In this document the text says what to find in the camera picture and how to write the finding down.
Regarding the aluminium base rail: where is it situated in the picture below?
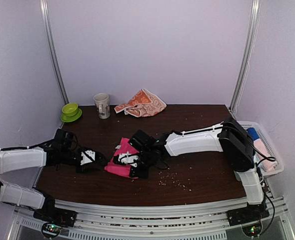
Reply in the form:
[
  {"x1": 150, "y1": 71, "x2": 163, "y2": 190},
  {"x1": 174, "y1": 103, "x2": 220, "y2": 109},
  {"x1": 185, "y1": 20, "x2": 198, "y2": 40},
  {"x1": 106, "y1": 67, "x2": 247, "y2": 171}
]
[{"x1": 5, "y1": 196, "x2": 295, "y2": 240}]

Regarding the green plastic bowl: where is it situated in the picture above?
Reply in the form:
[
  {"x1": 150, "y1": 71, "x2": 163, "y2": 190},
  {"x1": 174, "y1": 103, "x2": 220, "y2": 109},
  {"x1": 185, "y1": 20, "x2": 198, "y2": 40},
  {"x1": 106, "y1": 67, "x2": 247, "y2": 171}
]
[{"x1": 61, "y1": 102, "x2": 79, "y2": 117}]

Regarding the beige ceramic mug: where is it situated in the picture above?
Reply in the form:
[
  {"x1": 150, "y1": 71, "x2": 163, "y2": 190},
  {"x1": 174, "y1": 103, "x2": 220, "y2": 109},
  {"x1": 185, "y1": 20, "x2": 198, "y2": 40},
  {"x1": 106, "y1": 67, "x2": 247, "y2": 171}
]
[{"x1": 93, "y1": 93, "x2": 111, "y2": 120}]

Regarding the aluminium frame post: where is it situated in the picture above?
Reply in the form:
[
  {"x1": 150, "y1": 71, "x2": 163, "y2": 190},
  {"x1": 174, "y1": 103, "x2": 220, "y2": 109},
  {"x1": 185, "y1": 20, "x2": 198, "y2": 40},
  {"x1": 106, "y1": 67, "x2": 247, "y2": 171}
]
[
  {"x1": 39, "y1": 0, "x2": 69, "y2": 104},
  {"x1": 229, "y1": 0, "x2": 262, "y2": 116}
]

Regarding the white plastic basket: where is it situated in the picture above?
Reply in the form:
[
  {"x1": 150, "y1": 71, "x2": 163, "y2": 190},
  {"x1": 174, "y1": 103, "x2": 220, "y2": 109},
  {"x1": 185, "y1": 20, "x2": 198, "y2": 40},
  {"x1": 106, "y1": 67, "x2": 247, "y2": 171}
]
[{"x1": 228, "y1": 122, "x2": 284, "y2": 185}]

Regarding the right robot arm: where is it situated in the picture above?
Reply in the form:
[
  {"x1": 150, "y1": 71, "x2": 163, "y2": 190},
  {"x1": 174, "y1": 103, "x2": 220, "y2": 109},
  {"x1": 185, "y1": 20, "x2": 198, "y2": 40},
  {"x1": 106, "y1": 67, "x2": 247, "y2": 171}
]
[{"x1": 128, "y1": 117, "x2": 270, "y2": 225}]

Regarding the right aluminium frame post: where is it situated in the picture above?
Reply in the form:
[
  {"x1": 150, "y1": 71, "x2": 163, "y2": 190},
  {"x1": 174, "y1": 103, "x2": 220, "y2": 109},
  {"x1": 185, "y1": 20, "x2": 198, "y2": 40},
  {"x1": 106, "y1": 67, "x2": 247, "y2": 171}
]
[{"x1": 229, "y1": 0, "x2": 262, "y2": 116}]

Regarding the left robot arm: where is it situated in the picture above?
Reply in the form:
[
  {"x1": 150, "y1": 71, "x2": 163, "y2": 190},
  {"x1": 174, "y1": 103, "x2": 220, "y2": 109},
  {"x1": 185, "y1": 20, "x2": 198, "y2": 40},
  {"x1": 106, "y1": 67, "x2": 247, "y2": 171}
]
[{"x1": 0, "y1": 128, "x2": 107, "y2": 224}]

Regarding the pink microfiber towel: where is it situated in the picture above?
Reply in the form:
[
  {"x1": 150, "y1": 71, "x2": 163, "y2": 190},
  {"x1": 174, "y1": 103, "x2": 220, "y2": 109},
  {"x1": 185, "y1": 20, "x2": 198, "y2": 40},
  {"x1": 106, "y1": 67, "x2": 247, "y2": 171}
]
[{"x1": 104, "y1": 137, "x2": 139, "y2": 179}]

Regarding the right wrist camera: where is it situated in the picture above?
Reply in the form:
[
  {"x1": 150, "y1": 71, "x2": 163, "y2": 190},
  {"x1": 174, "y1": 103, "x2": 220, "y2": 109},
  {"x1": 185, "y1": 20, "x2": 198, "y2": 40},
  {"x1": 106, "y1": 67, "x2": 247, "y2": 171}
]
[{"x1": 112, "y1": 129, "x2": 156, "y2": 168}]

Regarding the orange patterned towel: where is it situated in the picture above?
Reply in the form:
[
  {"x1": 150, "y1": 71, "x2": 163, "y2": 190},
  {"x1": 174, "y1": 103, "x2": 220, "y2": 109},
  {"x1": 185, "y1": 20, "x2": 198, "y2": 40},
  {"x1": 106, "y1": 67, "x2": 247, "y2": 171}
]
[{"x1": 114, "y1": 88, "x2": 167, "y2": 118}]

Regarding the light pink rolled towel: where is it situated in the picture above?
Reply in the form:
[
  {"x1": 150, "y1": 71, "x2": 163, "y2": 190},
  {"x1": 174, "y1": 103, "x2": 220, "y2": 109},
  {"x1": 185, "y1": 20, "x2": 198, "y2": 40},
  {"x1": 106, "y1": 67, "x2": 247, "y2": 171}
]
[{"x1": 253, "y1": 138, "x2": 278, "y2": 172}]

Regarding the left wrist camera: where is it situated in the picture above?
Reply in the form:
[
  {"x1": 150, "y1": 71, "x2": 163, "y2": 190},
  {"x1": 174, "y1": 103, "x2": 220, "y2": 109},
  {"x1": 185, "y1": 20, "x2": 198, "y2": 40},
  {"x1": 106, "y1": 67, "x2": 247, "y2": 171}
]
[{"x1": 80, "y1": 150, "x2": 96, "y2": 166}]

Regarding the left aluminium frame post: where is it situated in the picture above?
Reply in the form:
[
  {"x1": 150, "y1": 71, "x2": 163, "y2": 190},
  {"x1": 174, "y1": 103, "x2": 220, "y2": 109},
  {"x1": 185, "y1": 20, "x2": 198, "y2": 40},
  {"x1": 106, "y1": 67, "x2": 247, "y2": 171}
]
[{"x1": 39, "y1": 0, "x2": 69, "y2": 104}]

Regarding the dark blue rolled towel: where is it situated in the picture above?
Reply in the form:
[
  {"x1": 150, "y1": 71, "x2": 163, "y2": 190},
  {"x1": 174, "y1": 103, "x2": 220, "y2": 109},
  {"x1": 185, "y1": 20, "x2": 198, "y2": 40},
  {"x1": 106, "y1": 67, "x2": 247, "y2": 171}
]
[{"x1": 246, "y1": 127, "x2": 260, "y2": 141}]

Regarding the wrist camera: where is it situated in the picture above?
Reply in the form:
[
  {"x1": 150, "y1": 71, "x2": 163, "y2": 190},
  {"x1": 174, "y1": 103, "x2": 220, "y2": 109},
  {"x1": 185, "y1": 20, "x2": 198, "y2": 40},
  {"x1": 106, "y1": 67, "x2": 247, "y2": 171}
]
[
  {"x1": 112, "y1": 129, "x2": 156, "y2": 168},
  {"x1": 80, "y1": 150, "x2": 96, "y2": 166}
]

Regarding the green plastic plate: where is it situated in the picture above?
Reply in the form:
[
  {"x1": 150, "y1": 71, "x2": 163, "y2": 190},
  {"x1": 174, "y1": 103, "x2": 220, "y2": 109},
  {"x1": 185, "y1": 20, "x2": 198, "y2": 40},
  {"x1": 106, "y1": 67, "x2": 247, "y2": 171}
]
[{"x1": 60, "y1": 108, "x2": 83, "y2": 123}]

